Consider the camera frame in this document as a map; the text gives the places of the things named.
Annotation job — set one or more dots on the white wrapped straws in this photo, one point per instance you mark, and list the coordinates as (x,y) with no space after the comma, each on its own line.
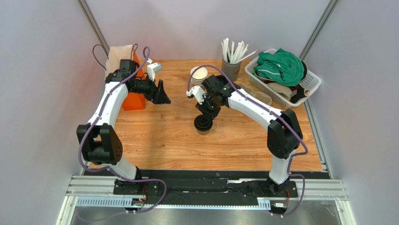
(234,53)

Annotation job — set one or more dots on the orange paper bag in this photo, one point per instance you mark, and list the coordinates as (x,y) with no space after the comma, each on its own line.
(122,63)

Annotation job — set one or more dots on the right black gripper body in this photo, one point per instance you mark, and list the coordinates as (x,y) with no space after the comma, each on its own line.
(205,116)

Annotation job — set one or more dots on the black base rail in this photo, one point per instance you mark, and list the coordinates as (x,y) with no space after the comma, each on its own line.
(201,187)

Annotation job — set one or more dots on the paper cup stack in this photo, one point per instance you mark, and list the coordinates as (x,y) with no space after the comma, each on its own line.
(199,76)

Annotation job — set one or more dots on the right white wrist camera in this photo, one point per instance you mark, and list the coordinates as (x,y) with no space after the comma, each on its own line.
(198,93)

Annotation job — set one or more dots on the green cloth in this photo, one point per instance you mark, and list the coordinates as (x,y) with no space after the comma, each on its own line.
(282,67)

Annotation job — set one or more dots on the white plastic basket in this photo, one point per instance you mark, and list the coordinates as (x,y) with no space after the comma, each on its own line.
(307,86)

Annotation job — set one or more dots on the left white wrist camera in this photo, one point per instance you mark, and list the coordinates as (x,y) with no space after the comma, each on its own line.
(152,69)

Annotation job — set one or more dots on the black cup lid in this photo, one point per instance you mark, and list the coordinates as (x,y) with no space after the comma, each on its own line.
(202,127)

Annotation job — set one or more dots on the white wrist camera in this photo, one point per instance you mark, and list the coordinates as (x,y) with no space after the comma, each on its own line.
(198,93)
(152,69)

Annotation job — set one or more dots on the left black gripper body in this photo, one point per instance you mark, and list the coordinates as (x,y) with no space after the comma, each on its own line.
(146,87)

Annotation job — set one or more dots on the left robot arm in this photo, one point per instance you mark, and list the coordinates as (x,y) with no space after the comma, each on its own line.
(98,140)

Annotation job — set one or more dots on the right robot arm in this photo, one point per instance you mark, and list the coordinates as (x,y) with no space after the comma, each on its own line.
(283,130)

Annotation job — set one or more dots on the grey straw holder cup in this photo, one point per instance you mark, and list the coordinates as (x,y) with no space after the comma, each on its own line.
(231,70)

